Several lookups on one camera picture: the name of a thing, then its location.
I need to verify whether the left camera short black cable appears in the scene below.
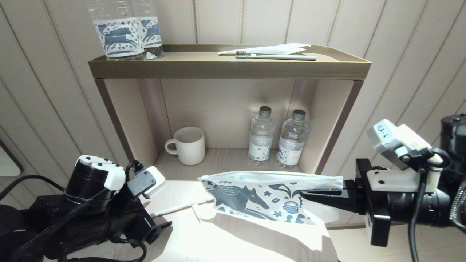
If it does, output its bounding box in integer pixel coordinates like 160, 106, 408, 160
126, 160, 144, 179

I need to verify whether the arm braided black cable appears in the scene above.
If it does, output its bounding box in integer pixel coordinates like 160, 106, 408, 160
450, 180, 466, 233
11, 189, 146, 262

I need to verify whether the brass coloured tray shelf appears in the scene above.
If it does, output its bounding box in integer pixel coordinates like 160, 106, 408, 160
88, 44, 372, 80

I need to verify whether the grey-green toothbrush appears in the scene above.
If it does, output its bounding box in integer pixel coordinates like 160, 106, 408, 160
236, 51, 317, 61

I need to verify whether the left arm smooth black cable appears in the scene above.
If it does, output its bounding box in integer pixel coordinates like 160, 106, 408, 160
0, 175, 66, 201

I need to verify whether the white paper wrapper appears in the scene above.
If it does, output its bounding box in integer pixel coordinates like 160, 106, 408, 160
218, 43, 311, 56

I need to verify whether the right camera black cable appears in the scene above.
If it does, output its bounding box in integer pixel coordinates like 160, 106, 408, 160
408, 147, 452, 262

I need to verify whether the beige open shelf cabinet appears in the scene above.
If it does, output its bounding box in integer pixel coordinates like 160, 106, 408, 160
95, 78, 364, 190

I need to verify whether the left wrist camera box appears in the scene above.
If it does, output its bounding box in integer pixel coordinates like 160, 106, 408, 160
127, 166, 166, 199

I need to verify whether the white horse-print zip pouch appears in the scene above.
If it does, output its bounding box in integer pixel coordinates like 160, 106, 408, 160
197, 170, 344, 225

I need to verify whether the large bottle horse print label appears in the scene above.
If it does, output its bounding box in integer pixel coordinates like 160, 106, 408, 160
130, 0, 164, 60
87, 0, 145, 61

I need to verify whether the white dark-framed wall panel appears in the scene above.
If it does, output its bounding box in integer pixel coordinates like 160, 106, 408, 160
0, 140, 24, 178

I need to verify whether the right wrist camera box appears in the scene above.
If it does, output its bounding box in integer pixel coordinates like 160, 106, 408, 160
367, 119, 445, 192

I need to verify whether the small clear water bottle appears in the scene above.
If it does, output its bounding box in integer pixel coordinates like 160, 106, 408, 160
276, 110, 310, 168
248, 106, 276, 165

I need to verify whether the white wrapped toothbrush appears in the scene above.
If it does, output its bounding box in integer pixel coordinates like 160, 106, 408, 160
151, 199, 213, 218

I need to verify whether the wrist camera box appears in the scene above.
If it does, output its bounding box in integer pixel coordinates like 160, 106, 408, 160
127, 166, 166, 199
367, 119, 445, 192

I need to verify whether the white ribbed ceramic mug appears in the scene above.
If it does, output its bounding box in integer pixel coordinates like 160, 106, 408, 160
165, 127, 206, 166

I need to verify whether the left arm braided black cable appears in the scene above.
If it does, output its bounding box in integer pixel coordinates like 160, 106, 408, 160
11, 189, 146, 262

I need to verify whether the right arm braided black cable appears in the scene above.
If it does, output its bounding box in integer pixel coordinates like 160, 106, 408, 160
450, 180, 466, 233

